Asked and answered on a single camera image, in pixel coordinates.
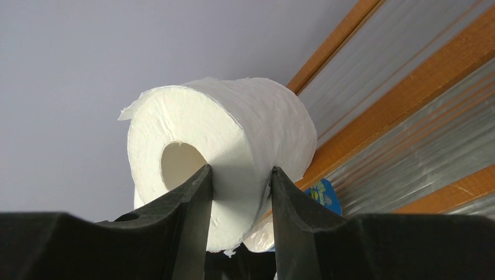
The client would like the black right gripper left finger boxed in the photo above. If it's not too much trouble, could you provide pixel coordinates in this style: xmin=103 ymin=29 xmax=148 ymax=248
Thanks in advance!
xmin=1 ymin=165 xmax=213 ymax=279

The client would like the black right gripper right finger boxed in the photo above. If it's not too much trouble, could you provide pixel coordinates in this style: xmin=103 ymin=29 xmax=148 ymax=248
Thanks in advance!
xmin=270 ymin=167 xmax=494 ymax=279

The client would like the blue paper roll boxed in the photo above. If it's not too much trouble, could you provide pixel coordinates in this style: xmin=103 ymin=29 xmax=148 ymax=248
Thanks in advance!
xmin=244 ymin=178 xmax=344 ymax=253

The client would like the white paper towel roll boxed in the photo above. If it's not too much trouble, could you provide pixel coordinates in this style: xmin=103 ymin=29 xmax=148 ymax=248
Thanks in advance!
xmin=119 ymin=78 xmax=317 ymax=253
xmin=133 ymin=187 xmax=146 ymax=209

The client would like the orange wooden shelf rack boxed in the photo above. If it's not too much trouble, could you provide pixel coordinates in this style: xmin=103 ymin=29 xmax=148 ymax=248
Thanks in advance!
xmin=289 ymin=1 xmax=494 ymax=216

